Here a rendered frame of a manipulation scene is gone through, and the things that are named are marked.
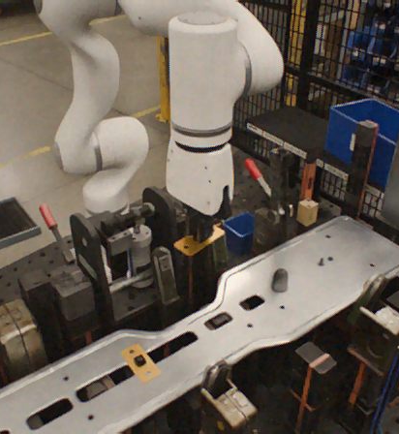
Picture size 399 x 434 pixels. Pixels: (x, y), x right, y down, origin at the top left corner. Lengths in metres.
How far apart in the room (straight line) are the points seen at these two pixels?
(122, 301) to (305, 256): 0.42
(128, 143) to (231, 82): 0.63
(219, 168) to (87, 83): 0.51
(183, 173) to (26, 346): 0.42
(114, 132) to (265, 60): 0.64
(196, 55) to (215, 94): 0.06
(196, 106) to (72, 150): 0.60
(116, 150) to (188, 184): 0.54
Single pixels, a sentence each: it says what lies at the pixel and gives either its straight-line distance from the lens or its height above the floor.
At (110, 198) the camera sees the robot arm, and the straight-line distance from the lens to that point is 1.32.
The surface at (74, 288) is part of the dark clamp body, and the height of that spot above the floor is 1.08.
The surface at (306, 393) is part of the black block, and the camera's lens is 1.02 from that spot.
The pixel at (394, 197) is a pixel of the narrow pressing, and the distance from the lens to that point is 1.32.
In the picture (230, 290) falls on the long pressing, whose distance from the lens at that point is 1.07.
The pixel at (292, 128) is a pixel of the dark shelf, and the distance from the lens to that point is 1.69.
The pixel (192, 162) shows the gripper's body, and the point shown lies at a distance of 0.71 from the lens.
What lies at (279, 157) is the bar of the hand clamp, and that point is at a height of 1.20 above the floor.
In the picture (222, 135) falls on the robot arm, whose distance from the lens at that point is 0.69.
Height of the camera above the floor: 1.72
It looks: 36 degrees down
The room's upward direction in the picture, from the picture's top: straight up
